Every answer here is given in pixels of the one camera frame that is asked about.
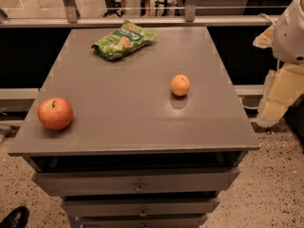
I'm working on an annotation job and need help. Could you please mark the top drawer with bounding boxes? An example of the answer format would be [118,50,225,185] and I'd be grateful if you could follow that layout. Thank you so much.
[32,167,239,197]

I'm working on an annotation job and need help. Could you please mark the black shoe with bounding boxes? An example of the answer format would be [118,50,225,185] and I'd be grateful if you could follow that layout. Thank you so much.
[0,206,29,228]

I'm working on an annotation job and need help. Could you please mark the bottom drawer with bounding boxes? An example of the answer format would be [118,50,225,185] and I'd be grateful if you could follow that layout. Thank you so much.
[80,215,207,228]

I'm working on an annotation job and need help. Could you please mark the green chip bag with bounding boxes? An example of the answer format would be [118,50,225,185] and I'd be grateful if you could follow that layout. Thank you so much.
[91,20,157,61]

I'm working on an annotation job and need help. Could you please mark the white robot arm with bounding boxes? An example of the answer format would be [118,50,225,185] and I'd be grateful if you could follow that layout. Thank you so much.
[253,0,304,127]

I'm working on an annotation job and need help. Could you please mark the red apple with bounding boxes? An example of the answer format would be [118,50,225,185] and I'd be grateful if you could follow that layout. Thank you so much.
[37,97,73,130]

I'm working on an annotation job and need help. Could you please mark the grey drawer cabinet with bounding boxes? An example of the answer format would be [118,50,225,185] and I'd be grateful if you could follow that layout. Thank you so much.
[8,27,261,228]

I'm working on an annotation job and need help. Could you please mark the metal railing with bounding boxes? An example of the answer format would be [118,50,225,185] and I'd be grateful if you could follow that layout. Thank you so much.
[0,0,286,28]

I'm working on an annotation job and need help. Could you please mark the middle drawer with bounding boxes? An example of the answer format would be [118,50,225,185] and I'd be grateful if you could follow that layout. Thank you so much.
[62,198,219,217]

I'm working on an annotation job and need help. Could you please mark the drawer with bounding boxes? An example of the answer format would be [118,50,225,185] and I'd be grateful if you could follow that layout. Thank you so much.
[32,167,239,197]
[80,215,207,228]
[62,198,219,217]

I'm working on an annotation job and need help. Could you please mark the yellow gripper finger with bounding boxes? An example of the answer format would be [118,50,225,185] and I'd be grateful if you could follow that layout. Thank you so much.
[256,64,304,127]
[253,25,275,48]

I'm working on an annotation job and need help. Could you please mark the white cable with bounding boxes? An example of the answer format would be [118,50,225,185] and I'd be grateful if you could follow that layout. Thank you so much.
[239,97,261,111]

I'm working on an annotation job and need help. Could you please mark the orange fruit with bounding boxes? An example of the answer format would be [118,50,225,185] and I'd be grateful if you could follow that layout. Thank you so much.
[171,74,190,97]

